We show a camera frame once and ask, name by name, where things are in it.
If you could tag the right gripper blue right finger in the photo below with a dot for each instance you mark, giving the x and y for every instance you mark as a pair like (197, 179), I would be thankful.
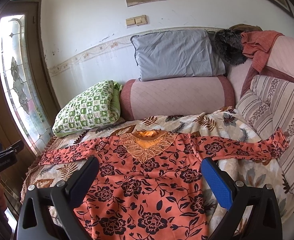
(264, 221)

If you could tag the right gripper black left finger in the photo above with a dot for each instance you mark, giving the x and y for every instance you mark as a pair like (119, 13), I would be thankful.
(48, 213)

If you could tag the orange black floral blouse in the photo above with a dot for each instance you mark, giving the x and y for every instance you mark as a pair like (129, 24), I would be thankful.
(149, 183)

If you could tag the stained glass wooden door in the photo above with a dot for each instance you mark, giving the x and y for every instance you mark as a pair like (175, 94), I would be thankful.
(28, 105)

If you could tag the green white checkered pillow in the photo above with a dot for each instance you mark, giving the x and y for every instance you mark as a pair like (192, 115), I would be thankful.
(95, 107)

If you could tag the beige leaf-pattern bedspread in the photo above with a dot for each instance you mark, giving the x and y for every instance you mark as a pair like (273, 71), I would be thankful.
(225, 123)

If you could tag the striped floral pillow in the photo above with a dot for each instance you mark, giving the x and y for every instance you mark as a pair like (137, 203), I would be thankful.
(266, 106)

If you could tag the pink cylindrical bolster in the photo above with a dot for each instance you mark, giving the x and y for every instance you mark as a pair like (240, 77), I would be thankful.
(176, 96)

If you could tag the pink quilted blanket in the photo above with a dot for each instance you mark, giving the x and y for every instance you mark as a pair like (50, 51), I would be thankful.
(280, 64)

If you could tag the grey pillow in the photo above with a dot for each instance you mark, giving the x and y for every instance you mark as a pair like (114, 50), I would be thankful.
(177, 53)

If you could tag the salmon knitted cloth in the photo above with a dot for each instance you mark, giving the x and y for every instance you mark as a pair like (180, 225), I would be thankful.
(257, 46)

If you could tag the black furry cushion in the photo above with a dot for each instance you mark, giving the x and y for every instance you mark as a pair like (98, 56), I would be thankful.
(229, 46)

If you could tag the beige wall switch plate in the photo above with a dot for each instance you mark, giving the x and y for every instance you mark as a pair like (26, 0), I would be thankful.
(136, 21)

